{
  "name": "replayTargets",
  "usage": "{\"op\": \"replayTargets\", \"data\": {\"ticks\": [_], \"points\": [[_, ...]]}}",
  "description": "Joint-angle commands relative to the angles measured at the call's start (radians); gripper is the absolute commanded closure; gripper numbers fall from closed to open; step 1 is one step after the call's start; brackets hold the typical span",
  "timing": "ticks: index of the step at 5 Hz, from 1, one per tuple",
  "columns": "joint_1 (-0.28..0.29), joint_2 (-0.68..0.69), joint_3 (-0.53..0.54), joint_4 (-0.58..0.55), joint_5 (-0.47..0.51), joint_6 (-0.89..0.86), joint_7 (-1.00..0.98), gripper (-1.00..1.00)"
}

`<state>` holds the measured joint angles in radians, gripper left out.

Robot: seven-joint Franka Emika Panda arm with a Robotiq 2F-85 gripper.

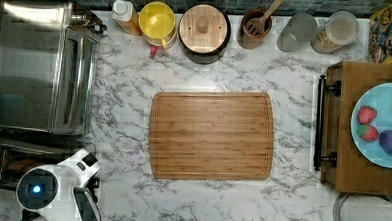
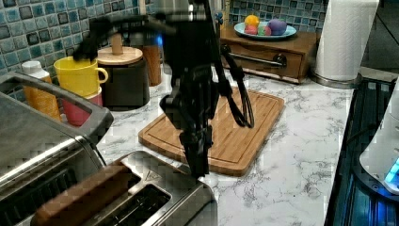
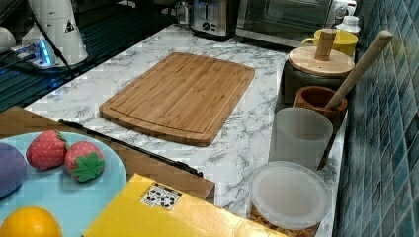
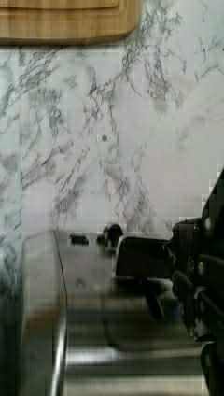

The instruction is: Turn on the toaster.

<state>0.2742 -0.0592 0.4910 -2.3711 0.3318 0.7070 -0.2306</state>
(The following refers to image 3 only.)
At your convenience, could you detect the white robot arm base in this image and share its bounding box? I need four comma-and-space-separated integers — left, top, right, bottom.
10, 0, 89, 70

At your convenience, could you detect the silver toaster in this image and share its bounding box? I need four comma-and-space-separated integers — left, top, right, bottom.
190, 0, 240, 40

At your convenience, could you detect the stainless toaster oven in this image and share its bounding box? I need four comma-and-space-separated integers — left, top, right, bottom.
235, 0, 334, 47

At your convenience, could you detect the bamboo cutting board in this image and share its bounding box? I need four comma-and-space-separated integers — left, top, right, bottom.
100, 52, 255, 146

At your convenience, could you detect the frosted plastic cup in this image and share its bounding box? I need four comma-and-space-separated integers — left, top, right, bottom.
268, 108, 333, 172

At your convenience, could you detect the brown wooden mortar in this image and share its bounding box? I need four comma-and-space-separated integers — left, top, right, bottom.
293, 86, 348, 133

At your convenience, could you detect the yellow cardboard box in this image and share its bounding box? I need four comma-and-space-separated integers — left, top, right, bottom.
82, 175, 287, 237

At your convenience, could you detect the plastic container with lid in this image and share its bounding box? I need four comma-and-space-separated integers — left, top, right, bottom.
246, 161, 332, 237

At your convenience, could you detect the dark pot with wooden lid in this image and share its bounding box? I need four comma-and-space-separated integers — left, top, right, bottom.
280, 29, 355, 104

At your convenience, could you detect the right toy strawberry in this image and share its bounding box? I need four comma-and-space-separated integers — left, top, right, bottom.
64, 141, 106, 183

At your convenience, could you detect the toy strawberry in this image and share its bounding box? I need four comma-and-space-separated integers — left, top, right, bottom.
64, 141, 106, 183
26, 130, 67, 171

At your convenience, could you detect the yellow mug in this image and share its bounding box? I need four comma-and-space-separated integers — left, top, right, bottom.
301, 30, 358, 57

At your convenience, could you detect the light blue plate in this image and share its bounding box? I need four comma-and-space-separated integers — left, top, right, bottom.
0, 132, 126, 237

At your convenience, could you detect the left toy strawberry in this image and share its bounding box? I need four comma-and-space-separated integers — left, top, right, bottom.
26, 130, 67, 171

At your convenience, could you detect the white bottle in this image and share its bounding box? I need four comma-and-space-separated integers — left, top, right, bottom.
336, 16, 361, 36

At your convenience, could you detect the brown wooden board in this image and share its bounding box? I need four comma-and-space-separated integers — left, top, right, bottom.
0, 107, 215, 203

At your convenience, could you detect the wooden pestle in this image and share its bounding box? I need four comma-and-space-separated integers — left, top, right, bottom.
326, 30, 393, 109

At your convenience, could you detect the purple toy fruit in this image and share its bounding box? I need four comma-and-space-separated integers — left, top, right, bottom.
0, 142, 27, 198

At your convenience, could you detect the orange fruit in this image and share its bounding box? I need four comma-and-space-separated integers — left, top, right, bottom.
0, 206, 63, 237

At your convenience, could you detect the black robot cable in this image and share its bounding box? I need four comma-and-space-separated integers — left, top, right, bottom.
27, 0, 74, 73

